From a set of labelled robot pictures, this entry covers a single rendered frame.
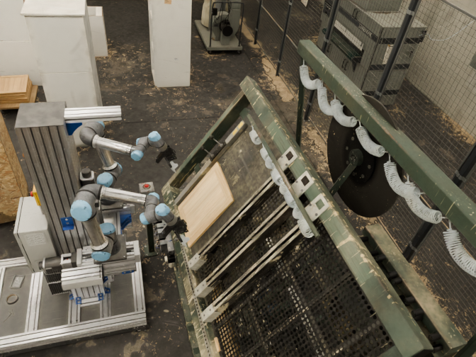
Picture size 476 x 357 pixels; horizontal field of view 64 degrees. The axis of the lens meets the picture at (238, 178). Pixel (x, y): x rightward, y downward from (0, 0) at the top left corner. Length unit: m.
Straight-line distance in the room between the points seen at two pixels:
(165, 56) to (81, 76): 1.92
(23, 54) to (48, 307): 4.14
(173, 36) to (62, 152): 4.17
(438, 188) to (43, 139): 2.11
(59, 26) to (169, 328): 3.23
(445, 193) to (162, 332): 2.63
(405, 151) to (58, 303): 2.97
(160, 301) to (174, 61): 3.99
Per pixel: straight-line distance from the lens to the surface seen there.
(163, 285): 3.95
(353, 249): 1.98
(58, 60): 4.86
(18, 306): 3.86
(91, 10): 7.90
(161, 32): 6.32
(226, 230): 2.68
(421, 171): 2.12
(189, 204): 3.22
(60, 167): 2.56
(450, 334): 2.06
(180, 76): 6.67
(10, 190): 4.35
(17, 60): 6.84
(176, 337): 3.69
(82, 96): 5.06
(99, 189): 2.47
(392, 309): 1.86
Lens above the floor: 3.35
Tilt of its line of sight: 42 degrees down
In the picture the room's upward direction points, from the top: 8 degrees clockwise
